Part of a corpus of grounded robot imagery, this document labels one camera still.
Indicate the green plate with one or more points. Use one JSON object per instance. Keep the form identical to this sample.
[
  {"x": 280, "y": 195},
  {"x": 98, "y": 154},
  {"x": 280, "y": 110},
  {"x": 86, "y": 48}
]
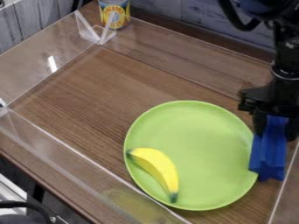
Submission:
[{"x": 208, "y": 141}]

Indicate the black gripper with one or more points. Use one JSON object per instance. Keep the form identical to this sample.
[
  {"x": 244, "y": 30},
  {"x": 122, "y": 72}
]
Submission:
[{"x": 274, "y": 103}]

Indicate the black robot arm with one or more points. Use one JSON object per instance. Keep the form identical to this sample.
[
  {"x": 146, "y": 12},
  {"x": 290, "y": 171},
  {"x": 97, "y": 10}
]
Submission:
[{"x": 280, "y": 15}]

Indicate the yellow toy banana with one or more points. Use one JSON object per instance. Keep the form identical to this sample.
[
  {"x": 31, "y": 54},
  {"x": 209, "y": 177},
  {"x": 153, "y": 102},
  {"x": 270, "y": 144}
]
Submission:
[{"x": 161, "y": 167}]

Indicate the blue star-shaped block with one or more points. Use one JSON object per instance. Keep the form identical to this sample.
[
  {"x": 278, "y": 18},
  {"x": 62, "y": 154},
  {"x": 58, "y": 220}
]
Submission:
[{"x": 268, "y": 157}]

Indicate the clear acrylic enclosure wall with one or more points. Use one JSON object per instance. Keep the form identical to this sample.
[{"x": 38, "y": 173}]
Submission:
[{"x": 75, "y": 91}]

